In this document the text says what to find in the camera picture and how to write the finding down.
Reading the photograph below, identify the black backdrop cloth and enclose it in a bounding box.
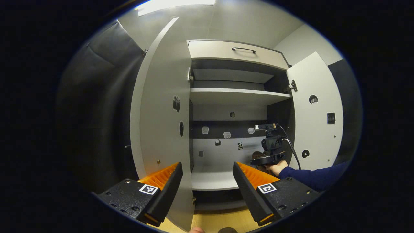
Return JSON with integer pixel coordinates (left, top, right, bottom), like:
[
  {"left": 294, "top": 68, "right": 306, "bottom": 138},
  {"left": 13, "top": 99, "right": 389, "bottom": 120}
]
[{"left": 57, "top": 19, "right": 363, "bottom": 194}]

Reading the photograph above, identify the white cabinet shelf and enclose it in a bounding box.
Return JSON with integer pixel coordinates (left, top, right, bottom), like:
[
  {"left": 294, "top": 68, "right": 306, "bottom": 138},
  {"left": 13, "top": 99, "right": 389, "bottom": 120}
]
[{"left": 190, "top": 88, "right": 292, "bottom": 106}]

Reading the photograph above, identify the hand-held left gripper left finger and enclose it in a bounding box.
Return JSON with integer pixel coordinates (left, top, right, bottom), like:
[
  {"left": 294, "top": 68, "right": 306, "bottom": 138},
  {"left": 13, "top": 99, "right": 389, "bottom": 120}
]
[{"left": 97, "top": 162, "right": 183, "bottom": 227}]

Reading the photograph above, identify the white cabinet drawer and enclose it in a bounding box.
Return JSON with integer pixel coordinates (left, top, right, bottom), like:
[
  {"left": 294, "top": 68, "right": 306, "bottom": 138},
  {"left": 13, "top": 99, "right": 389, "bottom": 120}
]
[{"left": 188, "top": 40, "right": 289, "bottom": 70}]

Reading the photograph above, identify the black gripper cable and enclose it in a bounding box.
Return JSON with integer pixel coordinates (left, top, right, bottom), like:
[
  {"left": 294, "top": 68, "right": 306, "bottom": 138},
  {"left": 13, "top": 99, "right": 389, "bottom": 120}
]
[{"left": 277, "top": 124, "right": 302, "bottom": 170}]

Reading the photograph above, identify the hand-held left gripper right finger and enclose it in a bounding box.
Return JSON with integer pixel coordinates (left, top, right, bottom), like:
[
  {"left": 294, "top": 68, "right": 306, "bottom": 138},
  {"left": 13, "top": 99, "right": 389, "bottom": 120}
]
[{"left": 233, "top": 161, "right": 321, "bottom": 226}]

